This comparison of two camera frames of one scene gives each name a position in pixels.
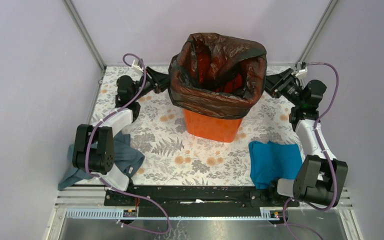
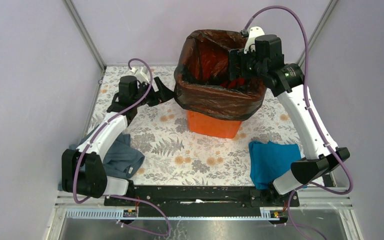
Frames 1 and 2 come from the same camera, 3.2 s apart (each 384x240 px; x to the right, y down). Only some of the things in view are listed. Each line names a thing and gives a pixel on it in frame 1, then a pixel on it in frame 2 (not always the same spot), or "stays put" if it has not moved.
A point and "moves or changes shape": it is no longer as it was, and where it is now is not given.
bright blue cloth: (270, 162) stays put
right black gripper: (287, 76) → (237, 57)
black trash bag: (216, 76) moves or changes shape
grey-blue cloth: (126, 159) stays put
